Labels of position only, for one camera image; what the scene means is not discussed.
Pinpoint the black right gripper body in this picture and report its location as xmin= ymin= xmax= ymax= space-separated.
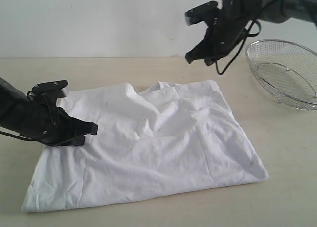
xmin=207 ymin=12 xmax=250 ymax=59

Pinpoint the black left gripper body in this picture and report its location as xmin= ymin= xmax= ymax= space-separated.
xmin=0 ymin=100 xmax=77 ymax=147

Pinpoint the white t-shirt red print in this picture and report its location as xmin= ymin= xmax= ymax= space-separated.
xmin=22 ymin=80 xmax=268 ymax=213

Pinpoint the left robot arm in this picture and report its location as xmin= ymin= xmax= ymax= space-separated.
xmin=0 ymin=79 xmax=98 ymax=147

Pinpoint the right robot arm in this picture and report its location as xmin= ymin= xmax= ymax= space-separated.
xmin=184 ymin=0 xmax=317 ymax=66

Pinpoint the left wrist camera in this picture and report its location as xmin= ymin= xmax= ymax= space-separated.
xmin=31 ymin=80 xmax=69 ymax=99

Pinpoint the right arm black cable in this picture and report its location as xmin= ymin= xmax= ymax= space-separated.
xmin=215 ymin=0 xmax=300 ymax=76

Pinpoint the wire mesh basket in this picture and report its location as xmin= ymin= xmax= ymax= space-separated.
xmin=245 ymin=39 xmax=317 ymax=110

